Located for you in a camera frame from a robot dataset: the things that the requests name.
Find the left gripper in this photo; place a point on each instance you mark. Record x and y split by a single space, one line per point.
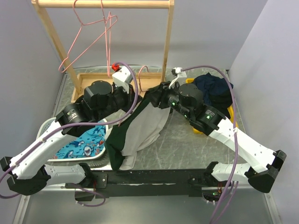
130 98

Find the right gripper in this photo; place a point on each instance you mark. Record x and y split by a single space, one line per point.
160 94

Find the green and white t shirt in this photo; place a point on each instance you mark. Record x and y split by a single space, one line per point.
136 132

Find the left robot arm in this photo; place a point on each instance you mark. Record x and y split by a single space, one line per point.
29 172

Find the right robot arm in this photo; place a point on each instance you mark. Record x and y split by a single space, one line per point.
262 165

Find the navy blue garment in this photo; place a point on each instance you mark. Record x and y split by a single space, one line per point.
210 85

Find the black garment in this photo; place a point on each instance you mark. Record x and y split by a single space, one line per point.
222 101

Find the yellow plastic tray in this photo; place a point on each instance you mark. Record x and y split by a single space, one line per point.
230 109

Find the wooden clothes rack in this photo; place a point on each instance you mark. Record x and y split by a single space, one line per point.
81 80

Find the blue shark print cloth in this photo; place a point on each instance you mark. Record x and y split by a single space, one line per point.
90 145

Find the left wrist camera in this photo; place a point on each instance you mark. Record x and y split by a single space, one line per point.
122 77

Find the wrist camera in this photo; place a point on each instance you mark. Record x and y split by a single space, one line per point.
179 77
122 77

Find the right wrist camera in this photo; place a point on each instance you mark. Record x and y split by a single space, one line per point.
179 77

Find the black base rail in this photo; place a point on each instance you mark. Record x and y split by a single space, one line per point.
168 182

